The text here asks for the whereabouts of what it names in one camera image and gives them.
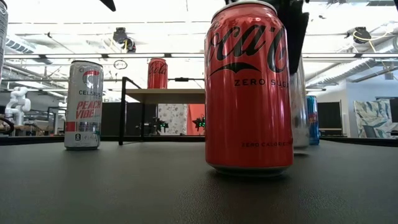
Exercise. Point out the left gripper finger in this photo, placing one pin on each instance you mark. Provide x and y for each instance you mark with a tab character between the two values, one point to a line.
109	3

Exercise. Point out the blue Red Bull can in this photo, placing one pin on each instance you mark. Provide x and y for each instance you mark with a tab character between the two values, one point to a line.
314	124

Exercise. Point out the distant black robot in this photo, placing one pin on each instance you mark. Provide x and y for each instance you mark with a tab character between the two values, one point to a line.
199	123
157	126

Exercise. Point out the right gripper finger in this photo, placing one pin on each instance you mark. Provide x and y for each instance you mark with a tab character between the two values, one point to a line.
298	40

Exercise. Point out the small wooden shelf black legs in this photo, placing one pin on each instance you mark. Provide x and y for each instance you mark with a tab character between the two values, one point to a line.
161	96

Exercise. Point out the black table frame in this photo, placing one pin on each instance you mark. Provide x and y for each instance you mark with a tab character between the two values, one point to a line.
37	140

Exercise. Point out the Celsius Peach Vibe can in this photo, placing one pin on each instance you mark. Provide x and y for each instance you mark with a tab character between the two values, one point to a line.
84	124

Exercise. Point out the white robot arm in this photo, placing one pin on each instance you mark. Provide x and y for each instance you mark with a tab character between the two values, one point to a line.
18	105

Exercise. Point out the red Coca-Cola Zero Sugar can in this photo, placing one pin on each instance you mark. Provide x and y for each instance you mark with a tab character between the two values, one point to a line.
248	118

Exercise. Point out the leaf patterned panel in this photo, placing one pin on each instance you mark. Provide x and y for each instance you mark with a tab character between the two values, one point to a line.
370	118

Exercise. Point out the floral patterned panel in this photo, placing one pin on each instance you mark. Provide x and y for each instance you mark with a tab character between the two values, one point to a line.
174	119

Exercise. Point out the black table mat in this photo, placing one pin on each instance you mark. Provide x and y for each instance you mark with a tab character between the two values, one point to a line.
124	193

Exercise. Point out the black screen panel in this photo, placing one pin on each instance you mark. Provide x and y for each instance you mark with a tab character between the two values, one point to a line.
329	116

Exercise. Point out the orange panel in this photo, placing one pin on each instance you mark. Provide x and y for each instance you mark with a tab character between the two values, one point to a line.
194	110

